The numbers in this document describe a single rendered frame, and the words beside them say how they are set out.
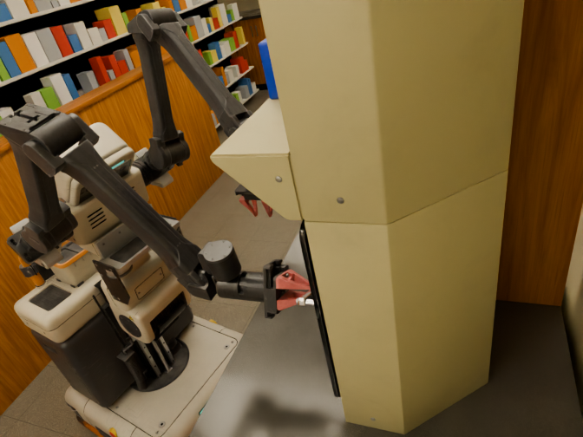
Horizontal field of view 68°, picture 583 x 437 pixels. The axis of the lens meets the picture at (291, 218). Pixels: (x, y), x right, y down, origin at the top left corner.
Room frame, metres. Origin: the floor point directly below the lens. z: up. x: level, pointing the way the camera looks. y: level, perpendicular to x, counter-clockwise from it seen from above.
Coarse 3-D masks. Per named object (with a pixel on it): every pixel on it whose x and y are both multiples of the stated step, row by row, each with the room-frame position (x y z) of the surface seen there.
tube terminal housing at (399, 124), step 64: (320, 0) 0.45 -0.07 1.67; (384, 0) 0.44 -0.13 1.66; (448, 0) 0.46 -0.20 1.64; (512, 0) 0.49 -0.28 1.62; (320, 64) 0.45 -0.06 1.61; (384, 64) 0.43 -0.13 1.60; (448, 64) 0.46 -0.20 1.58; (512, 64) 0.49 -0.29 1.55; (320, 128) 0.46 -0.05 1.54; (384, 128) 0.43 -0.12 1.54; (448, 128) 0.46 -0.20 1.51; (320, 192) 0.47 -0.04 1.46; (384, 192) 0.43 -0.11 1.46; (448, 192) 0.46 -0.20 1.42; (320, 256) 0.47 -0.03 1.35; (384, 256) 0.43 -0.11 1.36; (448, 256) 0.46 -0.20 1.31; (384, 320) 0.44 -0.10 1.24; (448, 320) 0.46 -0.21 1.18; (384, 384) 0.44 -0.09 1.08; (448, 384) 0.46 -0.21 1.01
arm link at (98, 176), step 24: (24, 144) 0.74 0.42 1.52; (48, 168) 0.74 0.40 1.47; (72, 168) 0.75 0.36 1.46; (96, 168) 0.75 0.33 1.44; (96, 192) 0.74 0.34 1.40; (120, 192) 0.74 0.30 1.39; (120, 216) 0.74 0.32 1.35; (144, 216) 0.73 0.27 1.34; (144, 240) 0.73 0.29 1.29; (168, 240) 0.71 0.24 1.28; (168, 264) 0.71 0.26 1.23; (192, 264) 0.69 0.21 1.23
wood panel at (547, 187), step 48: (528, 0) 0.69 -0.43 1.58; (576, 0) 0.66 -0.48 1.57; (528, 48) 0.68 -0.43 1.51; (576, 48) 0.65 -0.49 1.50; (528, 96) 0.68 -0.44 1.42; (576, 96) 0.65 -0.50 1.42; (528, 144) 0.68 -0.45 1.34; (576, 144) 0.64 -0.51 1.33; (528, 192) 0.67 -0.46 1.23; (576, 192) 0.64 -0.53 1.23; (528, 240) 0.67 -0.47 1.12; (528, 288) 0.66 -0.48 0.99
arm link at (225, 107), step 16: (144, 16) 1.23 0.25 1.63; (176, 16) 1.29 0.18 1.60; (144, 32) 1.23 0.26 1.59; (160, 32) 1.22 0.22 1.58; (176, 32) 1.22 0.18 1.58; (176, 48) 1.19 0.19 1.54; (192, 48) 1.19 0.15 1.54; (192, 64) 1.15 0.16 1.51; (192, 80) 1.15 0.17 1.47; (208, 80) 1.12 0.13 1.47; (208, 96) 1.11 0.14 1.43; (224, 96) 1.09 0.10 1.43; (224, 112) 1.05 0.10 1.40; (240, 112) 1.06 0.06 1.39; (224, 128) 1.06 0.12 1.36
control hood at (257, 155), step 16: (256, 112) 0.66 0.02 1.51; (272, 112) 0.64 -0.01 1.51; (240, 128) 0.60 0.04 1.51; (256, 128) 0.59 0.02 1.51; (272, 128) 0.57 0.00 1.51; (224, 144) 0.56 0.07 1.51; (240, 144) 0.54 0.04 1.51; (256, 144) 0.53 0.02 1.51; (272, 144) 0.52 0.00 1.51; (224, 160) 0.52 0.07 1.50; (240, 160) 0.51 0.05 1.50; (256, 160) 0.50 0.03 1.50; (272, 160) 0.49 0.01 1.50; (288, 160) 0.48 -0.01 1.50; (240, 176) 0.51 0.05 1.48; (256, 176) 0.50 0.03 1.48; (272, 176) 0.49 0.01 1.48; (288, 176) 0.48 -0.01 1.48; (256, 192) 0.51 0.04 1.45; (272, 192) 0.49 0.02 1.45; (288, 192) 0.48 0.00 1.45; (272, 208) 0.50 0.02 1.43; (288, 208) 0.49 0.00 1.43
